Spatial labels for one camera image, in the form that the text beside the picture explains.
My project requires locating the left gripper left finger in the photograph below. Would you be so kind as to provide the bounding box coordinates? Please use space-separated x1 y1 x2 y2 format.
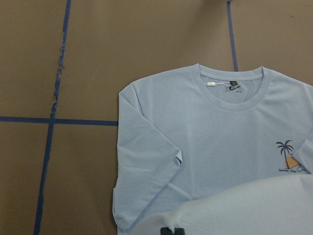
160 227 173 235

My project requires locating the light blue t-shirt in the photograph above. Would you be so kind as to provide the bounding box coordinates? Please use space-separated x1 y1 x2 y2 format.
112 64 313 235

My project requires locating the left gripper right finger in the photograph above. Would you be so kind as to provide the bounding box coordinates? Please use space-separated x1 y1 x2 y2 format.
174 223 185 235

